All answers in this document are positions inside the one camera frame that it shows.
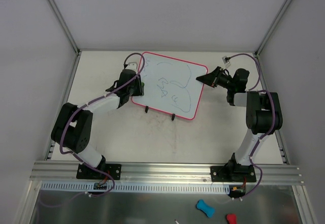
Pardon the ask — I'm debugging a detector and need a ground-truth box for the red eraser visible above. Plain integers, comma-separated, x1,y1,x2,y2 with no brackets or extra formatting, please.
226,214,237,224

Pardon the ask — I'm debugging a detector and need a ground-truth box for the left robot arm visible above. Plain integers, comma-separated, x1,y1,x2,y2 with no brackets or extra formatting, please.
51,69,144,178

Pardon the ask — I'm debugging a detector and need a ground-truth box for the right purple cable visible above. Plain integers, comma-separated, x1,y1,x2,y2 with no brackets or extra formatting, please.
225,53,276,201

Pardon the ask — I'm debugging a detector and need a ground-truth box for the pink framed whiteboard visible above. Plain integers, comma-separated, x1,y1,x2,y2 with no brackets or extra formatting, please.
132,52,208,120

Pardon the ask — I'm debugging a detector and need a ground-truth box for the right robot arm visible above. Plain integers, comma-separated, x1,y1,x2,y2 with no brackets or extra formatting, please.
196,67,283,182

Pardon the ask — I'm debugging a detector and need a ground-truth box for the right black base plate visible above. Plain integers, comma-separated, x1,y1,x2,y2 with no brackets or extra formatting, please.
210,165,256,183

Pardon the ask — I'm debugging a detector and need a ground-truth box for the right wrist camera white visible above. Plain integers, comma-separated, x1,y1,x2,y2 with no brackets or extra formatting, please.
222,56,231,70

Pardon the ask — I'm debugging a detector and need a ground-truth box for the aluminium rail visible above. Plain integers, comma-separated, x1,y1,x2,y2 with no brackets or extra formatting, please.
29,161,305,185

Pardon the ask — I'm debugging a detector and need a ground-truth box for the blue eraser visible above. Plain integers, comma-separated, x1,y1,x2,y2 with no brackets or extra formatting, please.
196,200,215,218

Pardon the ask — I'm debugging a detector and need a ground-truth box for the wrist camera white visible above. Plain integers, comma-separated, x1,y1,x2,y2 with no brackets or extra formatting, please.
222,56,231,70
124,62,138,73

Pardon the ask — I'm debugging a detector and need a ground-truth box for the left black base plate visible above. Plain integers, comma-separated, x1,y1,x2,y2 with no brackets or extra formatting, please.
76,163,122,180

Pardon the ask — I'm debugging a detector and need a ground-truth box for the white slotted cable duct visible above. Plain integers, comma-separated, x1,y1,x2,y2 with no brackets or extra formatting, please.
40,181,230,195

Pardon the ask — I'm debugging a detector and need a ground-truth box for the purple cable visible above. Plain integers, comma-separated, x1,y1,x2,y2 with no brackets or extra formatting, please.
225,53,276,201
59,52,145,197

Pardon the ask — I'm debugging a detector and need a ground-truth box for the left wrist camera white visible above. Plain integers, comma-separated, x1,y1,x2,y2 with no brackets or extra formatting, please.
124,62,138,73

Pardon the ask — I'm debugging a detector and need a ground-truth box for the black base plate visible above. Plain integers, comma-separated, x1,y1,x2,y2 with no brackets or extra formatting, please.
210,165,256,183
76,163,122,180

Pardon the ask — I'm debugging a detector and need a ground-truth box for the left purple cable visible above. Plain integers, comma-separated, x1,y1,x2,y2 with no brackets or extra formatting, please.
59,52,145,197

